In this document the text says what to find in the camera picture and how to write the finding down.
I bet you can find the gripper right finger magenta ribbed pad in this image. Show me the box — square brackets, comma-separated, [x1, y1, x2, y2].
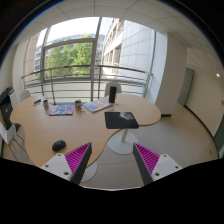
[133, 143, 182, 185]

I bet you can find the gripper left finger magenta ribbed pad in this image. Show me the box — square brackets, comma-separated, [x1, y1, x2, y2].
[42, 143, 92, 185]

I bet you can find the black computer mouse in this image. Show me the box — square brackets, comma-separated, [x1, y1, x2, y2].
[52, 140, 66, 152]

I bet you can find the black mouse pad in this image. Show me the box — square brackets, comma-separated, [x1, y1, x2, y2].
[105, 112, 139, 129]

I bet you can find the wooden curved table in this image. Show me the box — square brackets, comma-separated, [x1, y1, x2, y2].
[9, 92, 162, 184]

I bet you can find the colourful magazine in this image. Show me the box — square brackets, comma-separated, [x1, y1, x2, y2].
[49, 104, 74, 116]

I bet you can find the small potted plant cup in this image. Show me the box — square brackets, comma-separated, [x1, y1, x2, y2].
[75, 99, 82, 111]

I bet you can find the open magazine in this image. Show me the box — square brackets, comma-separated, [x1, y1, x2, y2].
[83, 98, 111, 112]

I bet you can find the metal window railing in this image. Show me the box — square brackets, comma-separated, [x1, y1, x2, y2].
[22, 65, 151, 103]

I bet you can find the black cylindrical speaker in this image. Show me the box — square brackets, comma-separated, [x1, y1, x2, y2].
[109, 86, 117, 103]

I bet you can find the white chair far left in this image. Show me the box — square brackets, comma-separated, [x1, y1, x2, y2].
[19, 90, 31, 101]

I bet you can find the black printer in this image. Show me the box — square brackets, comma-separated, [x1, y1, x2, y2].
[0, 87, 14, 129]

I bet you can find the white chair behind table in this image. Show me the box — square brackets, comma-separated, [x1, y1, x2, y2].
[104, 81, 122, 97]

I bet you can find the green door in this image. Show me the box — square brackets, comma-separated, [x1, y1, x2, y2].
[178, 68, 194, 106]

